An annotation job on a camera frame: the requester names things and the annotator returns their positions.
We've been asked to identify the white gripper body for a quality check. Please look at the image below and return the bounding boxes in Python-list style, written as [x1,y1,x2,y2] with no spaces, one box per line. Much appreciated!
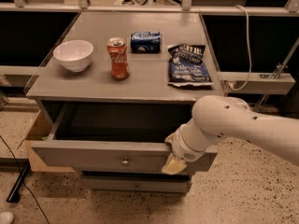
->
[170,124,206,162]

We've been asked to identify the grey top drawer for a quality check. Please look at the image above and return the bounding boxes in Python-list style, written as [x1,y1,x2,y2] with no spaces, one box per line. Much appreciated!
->
[31,102,219,175]

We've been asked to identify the grey drawer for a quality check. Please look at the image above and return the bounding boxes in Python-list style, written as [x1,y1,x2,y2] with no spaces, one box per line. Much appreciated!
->
[31,102,219,175]
[81,173,192,193]

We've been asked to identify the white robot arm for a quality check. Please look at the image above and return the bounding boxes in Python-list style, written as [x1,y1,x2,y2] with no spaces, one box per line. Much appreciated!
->
[162,95,299,175]

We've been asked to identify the grey drawer cabinet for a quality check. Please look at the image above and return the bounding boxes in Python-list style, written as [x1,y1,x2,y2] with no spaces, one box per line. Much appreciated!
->
[27,12,222,179]

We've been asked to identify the grey bottom drawer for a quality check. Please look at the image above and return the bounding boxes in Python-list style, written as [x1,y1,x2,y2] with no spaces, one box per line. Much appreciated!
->
[81,173,192,193]

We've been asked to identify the blue chip bag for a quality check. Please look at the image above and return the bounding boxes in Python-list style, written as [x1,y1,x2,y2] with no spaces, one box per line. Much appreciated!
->
[168,44,213,87]

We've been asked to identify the blue soda can lying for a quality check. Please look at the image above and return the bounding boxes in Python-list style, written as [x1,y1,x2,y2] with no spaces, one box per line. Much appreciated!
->
[130,32,161,53]

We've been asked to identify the red cola can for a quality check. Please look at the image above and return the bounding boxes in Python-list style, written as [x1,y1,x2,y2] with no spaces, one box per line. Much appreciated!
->
[107,37,130,80]

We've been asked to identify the white bowl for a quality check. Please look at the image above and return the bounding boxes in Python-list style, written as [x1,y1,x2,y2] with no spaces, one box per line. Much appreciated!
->
[53,40,93,72]

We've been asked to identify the cardboard box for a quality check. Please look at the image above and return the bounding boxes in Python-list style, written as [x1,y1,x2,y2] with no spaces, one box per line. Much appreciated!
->
[21,112,74,173]

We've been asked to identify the black floor bar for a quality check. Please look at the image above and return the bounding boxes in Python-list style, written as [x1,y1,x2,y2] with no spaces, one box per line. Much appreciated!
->
[6,163,30,203]

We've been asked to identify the white shoe tip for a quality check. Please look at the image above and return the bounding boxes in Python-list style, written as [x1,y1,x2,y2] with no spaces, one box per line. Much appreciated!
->
[0,211,15,224]

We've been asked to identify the white cable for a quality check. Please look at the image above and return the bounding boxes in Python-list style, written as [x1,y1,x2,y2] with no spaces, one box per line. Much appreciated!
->
[228,4,253,92]

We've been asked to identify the black floor cable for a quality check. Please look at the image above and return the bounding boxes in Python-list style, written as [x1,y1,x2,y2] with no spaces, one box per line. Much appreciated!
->
[0,134,50,224]

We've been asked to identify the metal railing frame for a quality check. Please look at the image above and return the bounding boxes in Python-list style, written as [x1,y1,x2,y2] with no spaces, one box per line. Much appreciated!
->
[0,0,299,16]

